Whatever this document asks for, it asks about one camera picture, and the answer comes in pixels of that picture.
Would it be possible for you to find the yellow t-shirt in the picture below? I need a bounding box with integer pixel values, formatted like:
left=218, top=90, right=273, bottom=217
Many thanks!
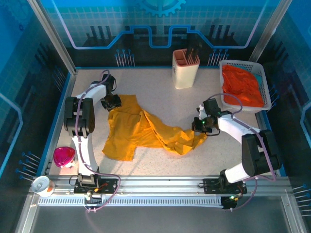
left=101, top=94, right=208, bottom=162

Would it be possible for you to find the orange t-shirt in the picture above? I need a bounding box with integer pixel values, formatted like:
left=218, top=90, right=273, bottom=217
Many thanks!
left=221, top=64, right=265, bottom=108

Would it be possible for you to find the cream knife block pink rim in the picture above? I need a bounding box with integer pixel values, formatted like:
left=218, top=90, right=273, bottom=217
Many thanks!
left=172, top=48, right=201, bottom=90

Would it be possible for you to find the white plastic basket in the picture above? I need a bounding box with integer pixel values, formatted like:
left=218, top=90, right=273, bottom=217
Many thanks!
left=219, top=59, right=272, bottom=112

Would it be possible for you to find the pink plastic bowl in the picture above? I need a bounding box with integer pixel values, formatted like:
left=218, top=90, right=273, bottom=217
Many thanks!
left=53, top=146, right=76, bottom=168

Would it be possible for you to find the white drink can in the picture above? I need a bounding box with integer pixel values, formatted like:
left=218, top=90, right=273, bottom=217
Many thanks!
left=31, top=176, right=56, bottom=198

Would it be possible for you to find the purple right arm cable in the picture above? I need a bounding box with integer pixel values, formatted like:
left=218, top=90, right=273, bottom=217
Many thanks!
left=207, top=93, right=277, bottom=212

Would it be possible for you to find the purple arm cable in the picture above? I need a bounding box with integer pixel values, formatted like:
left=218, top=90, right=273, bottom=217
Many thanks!
left=74, top=69, right=121, bottom=214
left=207, top=93, right=277, bottom=212

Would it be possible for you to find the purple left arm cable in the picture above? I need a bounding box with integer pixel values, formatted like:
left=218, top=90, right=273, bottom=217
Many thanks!
left=74, top=69, right=121, bottom=214

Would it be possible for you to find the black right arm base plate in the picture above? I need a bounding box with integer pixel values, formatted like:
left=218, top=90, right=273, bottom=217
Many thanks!
left=203, top=178, right=247, bottom=195

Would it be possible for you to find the black knife handle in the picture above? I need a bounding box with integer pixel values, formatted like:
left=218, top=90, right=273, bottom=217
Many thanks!
left=194, top=41, right=204, bottom=59
left=186, top=45, right=195, bottom=63

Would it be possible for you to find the aluminium mounting rail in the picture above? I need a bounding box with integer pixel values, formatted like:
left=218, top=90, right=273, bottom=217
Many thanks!
left=29, top=174, right=292, bottom=195

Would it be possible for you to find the aluminium frame post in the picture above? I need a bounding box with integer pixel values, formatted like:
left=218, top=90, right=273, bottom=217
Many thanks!
left=27, top=0, right=78, bottom=75
left=248, top=0, right=294, bottom=63

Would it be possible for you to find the white slotted cable duct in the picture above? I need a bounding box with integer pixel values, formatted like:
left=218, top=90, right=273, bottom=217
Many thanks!
left=37, top=196, right=224, bottom=207

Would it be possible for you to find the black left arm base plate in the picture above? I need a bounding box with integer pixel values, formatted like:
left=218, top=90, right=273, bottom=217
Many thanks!
left=74, top=177, right=119, bottom=195

